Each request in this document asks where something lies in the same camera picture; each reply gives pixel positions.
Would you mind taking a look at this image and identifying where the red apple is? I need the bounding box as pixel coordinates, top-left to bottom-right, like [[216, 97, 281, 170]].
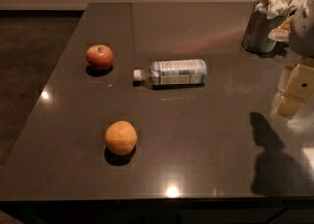
[[86, 44, 114, 71]]

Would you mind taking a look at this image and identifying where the clear plastic water bottle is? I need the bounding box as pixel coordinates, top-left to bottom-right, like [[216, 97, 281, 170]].
[[133, 59, 207, 86]]

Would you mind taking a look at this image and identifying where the metal cup container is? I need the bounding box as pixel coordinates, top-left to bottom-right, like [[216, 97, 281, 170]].
[[241, 11, 288, 54]]

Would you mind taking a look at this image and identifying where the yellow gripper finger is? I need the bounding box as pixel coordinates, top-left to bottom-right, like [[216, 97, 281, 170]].
[[273, 62, 314, 118], [268, 16, 293, 43]]

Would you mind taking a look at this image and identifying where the orange fruit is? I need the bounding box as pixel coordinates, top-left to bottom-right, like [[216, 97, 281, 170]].
[[104, 121, 138, 155]]

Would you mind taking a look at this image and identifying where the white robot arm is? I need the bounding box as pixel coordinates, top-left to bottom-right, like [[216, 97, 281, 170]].
[[272, 0, 314, 118]]

